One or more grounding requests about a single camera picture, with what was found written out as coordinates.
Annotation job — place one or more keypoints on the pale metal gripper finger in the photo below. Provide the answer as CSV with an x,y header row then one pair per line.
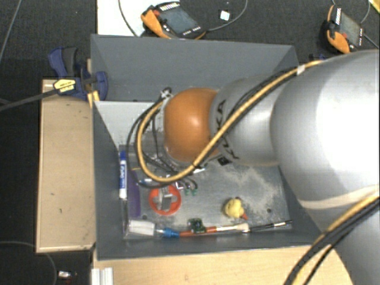
x,y
165,193
168,202

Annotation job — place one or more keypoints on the purple flat block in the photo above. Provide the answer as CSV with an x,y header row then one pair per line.
x,y
134,194

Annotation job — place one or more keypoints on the blue plastic cap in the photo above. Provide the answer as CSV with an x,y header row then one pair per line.
x,y
171,233

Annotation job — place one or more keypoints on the small green circuit board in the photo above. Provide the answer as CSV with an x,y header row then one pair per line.
x,y
196,225

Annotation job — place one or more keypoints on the white plastic cap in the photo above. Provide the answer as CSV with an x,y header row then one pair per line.
x,y
142,227

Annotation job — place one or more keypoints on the blue and white marker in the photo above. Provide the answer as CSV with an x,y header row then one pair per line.
x,y
122,174

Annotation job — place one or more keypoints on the orange and white brush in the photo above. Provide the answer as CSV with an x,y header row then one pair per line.
x,y
216,229

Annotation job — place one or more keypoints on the yellow toy duck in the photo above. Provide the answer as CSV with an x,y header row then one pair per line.
x,y
234,208

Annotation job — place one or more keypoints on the pale wood board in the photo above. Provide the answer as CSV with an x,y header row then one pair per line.
x,y
66,165

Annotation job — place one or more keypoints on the grey metal bin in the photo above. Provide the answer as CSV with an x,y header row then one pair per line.
x,y
184,64

